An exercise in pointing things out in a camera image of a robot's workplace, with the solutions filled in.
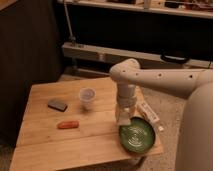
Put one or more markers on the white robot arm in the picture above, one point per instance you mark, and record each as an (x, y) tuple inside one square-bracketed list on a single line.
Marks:
[(195, 141)]

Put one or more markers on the grey metal shelf beam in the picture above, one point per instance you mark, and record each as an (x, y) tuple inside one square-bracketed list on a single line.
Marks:
[(113, 56)]

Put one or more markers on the green ceramic bowl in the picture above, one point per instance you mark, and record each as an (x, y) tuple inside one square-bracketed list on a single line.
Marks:
[(138, 137)]

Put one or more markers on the orange carrot toy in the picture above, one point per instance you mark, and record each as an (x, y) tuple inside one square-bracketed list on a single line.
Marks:
[(68, 125)]

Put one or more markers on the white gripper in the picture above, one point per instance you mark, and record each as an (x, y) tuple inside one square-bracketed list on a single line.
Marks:
[(125, 105)]

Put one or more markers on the grey rectangular block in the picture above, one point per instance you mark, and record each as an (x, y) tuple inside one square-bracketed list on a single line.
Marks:
[(57, 105)]

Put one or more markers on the metal pole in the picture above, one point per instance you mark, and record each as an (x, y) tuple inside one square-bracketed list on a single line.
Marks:
[(71, 37)]

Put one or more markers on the white tube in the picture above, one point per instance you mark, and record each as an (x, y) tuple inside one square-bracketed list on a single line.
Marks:
[(145, 110)]

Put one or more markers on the black handle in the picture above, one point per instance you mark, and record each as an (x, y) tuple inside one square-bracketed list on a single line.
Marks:
[(178, 59)]

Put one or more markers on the wooden table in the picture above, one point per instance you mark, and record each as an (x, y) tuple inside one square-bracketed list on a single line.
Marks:
[(41, 146)]

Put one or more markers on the upper wooden shelf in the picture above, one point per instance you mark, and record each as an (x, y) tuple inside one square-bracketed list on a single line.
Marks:
[(138, 8)]

